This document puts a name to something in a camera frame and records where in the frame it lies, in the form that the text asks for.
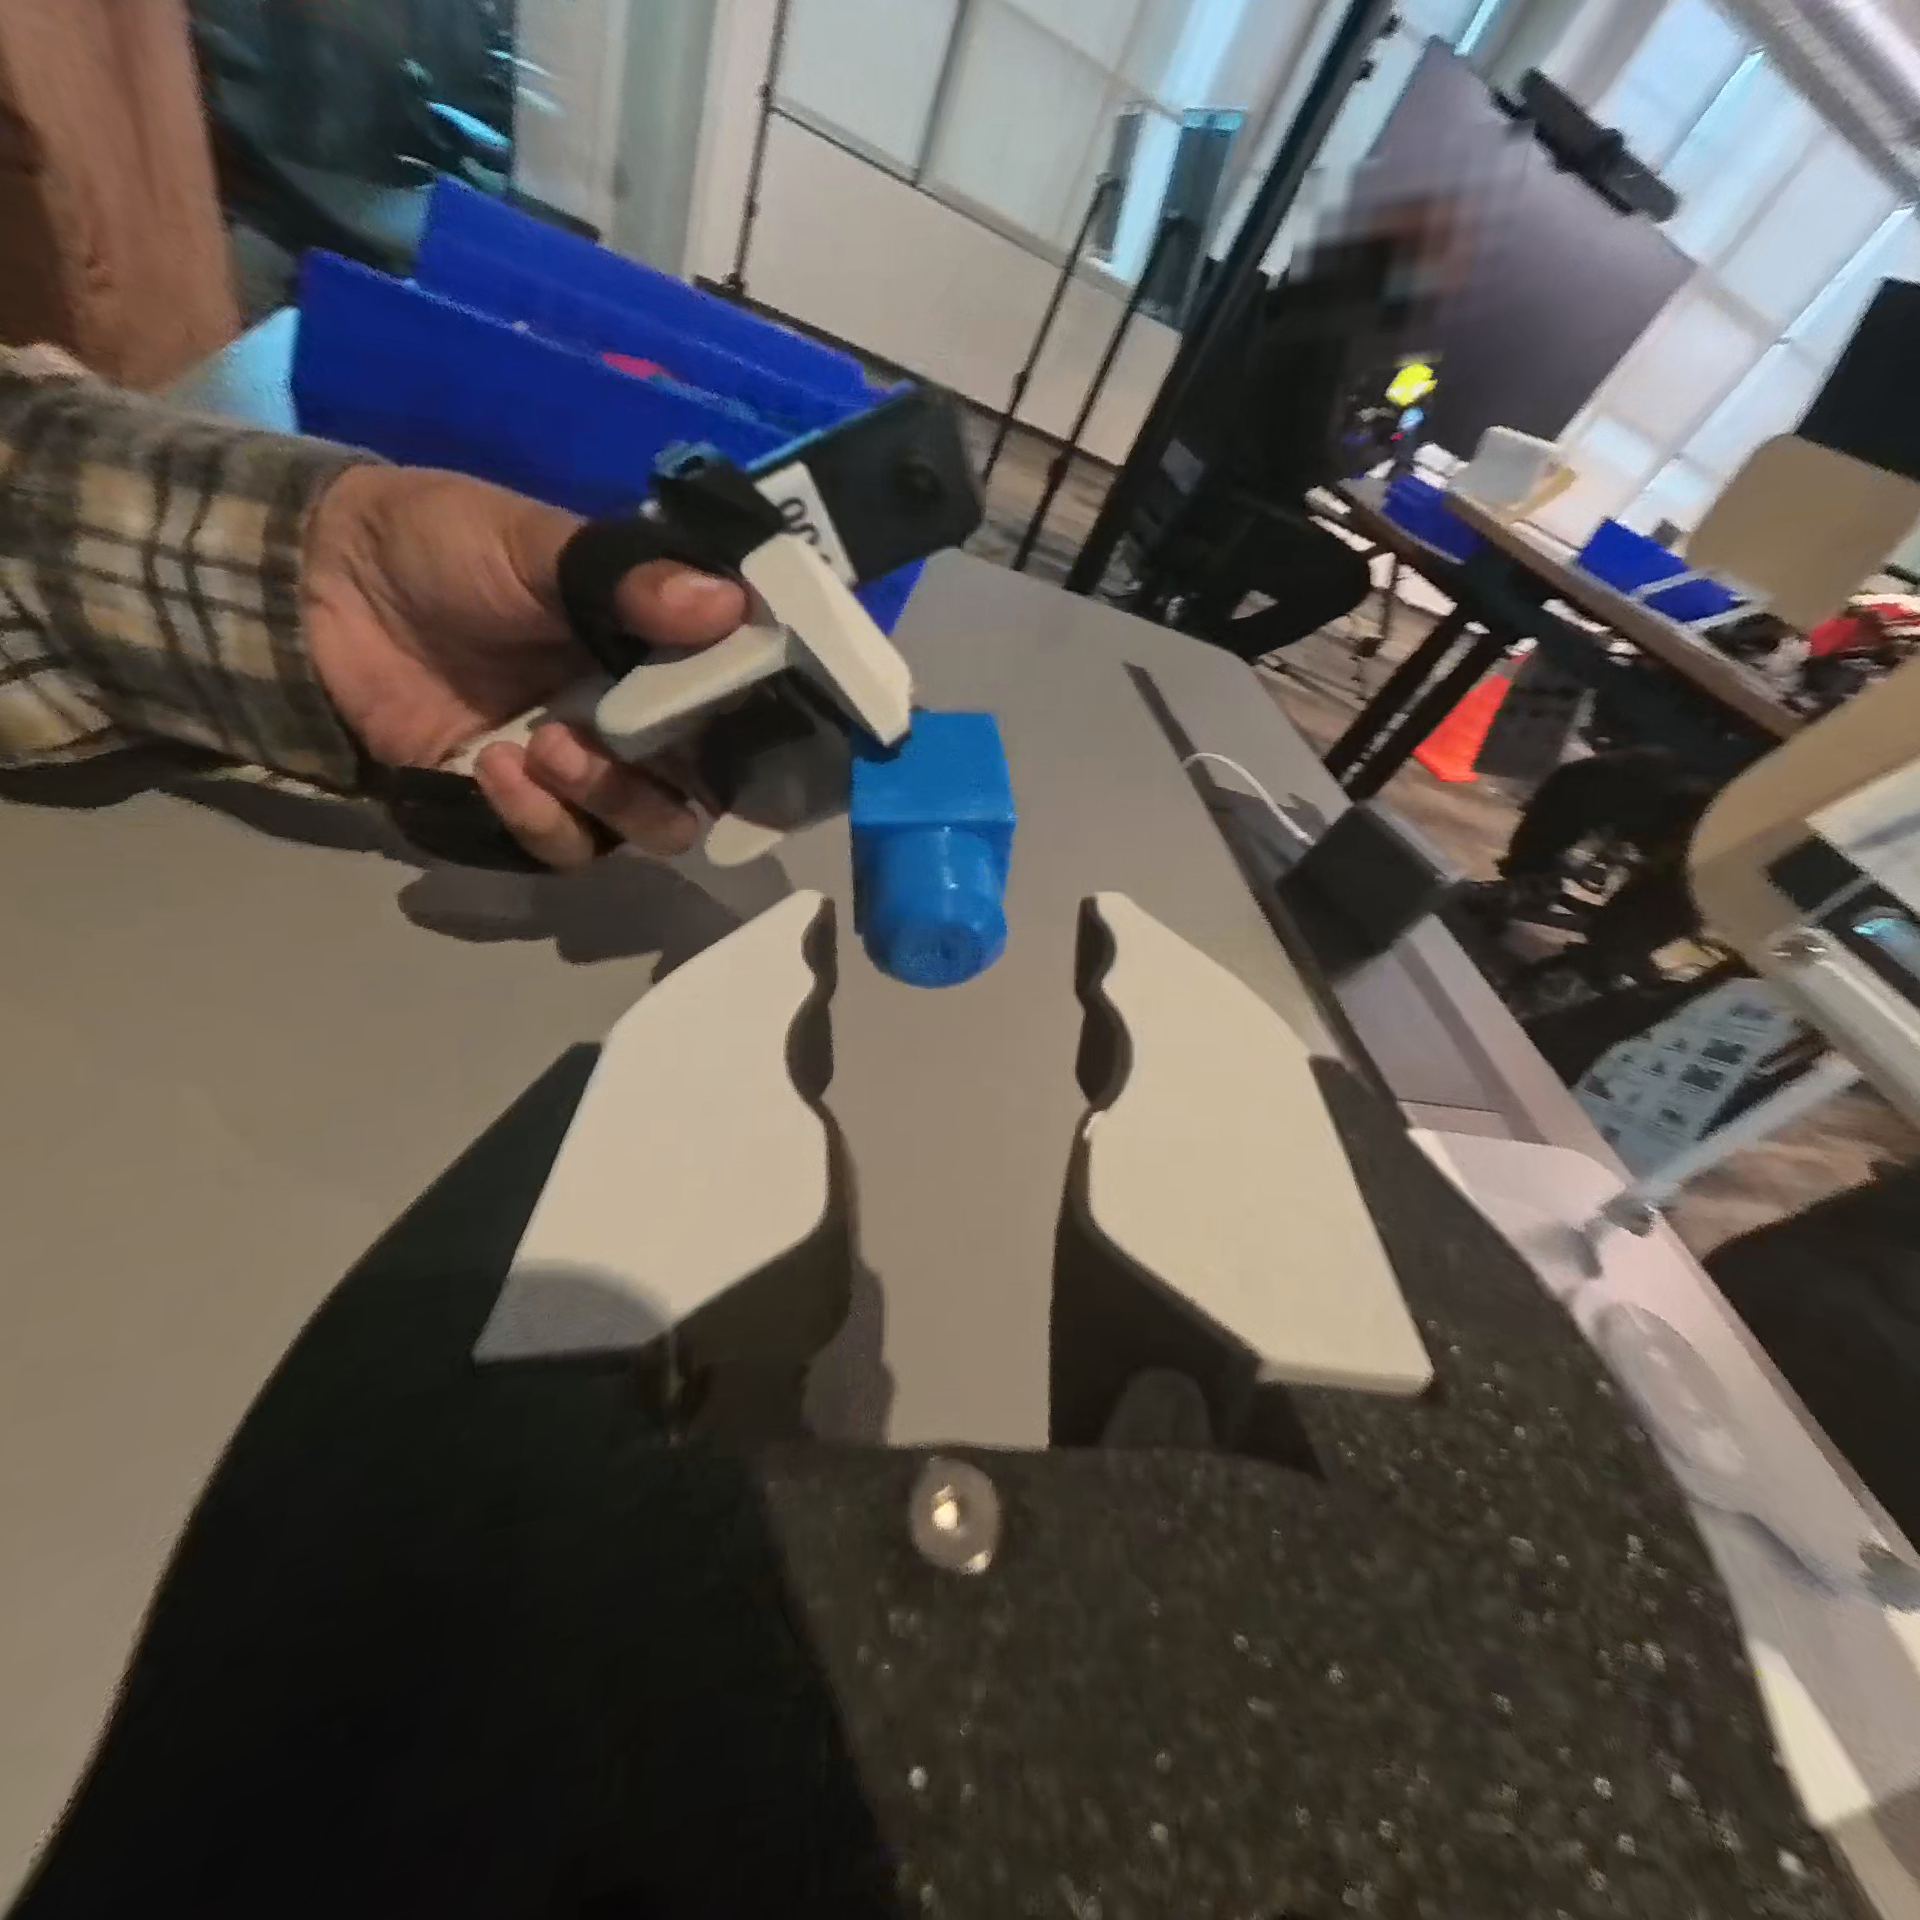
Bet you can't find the person's left hand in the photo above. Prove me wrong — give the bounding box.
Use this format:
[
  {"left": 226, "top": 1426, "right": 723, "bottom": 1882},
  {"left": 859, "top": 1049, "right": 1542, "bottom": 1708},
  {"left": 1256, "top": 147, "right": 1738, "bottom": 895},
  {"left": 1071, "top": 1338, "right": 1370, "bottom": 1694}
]
[{"left": 299, "top": 457, "right": 753, "bottom": 873}]

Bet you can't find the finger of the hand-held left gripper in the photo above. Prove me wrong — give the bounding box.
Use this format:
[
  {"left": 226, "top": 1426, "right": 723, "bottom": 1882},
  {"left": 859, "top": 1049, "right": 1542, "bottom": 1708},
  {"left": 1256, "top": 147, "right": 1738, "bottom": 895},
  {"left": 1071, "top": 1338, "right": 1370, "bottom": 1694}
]
[{"left": 744, "top": 539, "right": 918, "bottom": 747}]

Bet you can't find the large dark screen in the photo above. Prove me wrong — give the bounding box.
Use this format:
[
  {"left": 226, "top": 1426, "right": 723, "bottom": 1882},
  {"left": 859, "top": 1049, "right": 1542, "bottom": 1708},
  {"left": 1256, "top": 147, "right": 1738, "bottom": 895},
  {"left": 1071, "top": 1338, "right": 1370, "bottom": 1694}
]
[{"left": 1351, "top": 38, "right": 1696, "bottom": 467}]

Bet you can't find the printed paper sheet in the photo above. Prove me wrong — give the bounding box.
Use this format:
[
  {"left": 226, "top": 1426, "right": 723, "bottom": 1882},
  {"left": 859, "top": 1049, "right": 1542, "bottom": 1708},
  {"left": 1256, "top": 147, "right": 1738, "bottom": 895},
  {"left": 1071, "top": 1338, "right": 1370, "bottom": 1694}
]
[{"left": 1582, "top": 983, "right": 1850, "bottom": 1192}]

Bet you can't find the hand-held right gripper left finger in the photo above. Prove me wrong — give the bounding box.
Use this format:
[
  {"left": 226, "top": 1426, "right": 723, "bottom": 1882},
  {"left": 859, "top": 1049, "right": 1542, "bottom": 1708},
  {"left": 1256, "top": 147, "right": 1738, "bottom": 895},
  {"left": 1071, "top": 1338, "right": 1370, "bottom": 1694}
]
[{"left": 473, "top": 888, "right": 858, "bottom": 1403}]

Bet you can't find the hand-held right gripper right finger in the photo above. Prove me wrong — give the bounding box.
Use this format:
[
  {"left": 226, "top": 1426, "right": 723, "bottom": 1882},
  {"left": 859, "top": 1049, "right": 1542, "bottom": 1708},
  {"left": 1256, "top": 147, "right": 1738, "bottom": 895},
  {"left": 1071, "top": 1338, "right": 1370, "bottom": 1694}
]
[{"left": 1057, "top": 892, "right": 1433, "bottom": 1396}]

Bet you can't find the white box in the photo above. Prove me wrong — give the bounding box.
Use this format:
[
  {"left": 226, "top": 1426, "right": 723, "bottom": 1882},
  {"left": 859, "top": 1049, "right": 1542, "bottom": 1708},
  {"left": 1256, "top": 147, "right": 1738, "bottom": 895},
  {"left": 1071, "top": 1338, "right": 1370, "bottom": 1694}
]
[{"left": 1463, "top": 428, "right": 1569, "bottom": 520}]

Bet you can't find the person's left forearm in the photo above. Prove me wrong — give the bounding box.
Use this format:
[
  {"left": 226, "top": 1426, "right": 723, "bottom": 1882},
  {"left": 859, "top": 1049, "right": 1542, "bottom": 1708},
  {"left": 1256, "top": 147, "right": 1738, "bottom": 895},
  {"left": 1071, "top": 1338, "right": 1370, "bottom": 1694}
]
[{"left": 0, "top": 344, "right": 377, "bottom": 790}]

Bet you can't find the white cable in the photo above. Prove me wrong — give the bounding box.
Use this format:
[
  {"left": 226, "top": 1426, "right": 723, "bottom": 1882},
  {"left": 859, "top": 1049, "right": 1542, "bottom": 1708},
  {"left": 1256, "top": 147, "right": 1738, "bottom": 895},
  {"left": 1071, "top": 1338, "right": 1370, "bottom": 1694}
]
[{"left": 1178, "top": 750, "right": 1322, "bottom": 841}]

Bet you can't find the wooden office desk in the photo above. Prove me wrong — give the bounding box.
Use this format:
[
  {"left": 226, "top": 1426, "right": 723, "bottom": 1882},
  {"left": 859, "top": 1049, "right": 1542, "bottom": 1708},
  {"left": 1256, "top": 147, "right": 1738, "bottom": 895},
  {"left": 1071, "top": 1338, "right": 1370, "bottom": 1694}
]
[{"left": 1329, "top": 464, "right": 1825, "bottom": 806}]

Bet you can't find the brown cabinet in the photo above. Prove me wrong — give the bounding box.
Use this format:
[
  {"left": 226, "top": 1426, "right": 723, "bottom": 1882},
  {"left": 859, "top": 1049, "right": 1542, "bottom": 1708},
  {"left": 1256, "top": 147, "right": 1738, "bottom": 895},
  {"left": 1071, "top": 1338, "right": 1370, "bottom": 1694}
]
[{"left": 0, "top": 0, "right": 243, "bottom": 395}]

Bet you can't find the orange traffic cone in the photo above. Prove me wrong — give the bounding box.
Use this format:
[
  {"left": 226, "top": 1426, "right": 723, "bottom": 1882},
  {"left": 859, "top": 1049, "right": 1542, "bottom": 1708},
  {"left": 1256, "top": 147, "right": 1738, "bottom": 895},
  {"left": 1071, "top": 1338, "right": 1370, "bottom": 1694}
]
[{"left": 1418, "top": 667, "right": 1510, "bottom": 782}]

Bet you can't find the blue one-stud toy block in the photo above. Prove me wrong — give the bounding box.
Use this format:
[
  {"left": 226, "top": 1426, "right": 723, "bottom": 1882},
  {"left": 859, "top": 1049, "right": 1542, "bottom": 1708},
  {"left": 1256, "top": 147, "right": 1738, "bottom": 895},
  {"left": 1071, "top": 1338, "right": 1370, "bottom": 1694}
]
[{"left": 848, "top": 708, "right": 1023, "bottom": 993}]

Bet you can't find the black power adapter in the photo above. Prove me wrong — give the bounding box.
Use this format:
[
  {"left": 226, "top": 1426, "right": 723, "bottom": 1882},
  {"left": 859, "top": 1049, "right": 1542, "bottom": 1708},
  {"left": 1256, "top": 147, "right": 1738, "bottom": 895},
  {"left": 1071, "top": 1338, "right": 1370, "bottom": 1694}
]
[{"left": 1275, "top": 802, "right": 1449, "bottom": 963}]

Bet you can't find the white tablet stand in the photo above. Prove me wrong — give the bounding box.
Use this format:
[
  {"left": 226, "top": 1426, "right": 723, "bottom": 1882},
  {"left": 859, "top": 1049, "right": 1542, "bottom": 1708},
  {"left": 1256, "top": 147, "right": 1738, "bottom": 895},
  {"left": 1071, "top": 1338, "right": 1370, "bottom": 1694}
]
[{"left": 1409, "top": 914, "right": 1920, "bottom": 1900}]

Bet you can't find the black bag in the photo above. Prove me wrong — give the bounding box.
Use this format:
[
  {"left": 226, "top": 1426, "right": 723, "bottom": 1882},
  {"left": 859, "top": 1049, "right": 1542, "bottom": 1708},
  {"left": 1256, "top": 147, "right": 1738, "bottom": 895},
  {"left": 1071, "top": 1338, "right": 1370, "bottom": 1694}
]
[{"left": 1506, "top": 750, "right": 1705, "bottom": 993}]

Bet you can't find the blue plastic bin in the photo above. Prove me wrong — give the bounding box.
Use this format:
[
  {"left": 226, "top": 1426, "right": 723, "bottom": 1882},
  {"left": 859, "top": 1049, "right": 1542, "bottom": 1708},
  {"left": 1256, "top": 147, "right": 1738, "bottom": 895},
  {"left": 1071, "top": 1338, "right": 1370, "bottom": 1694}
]
[
  {"left": 289, "top": 177, "right": 924, "bottom": 636},
  {"left": 1575, "top": 518, "right": 1690, "bottom": 590}
]

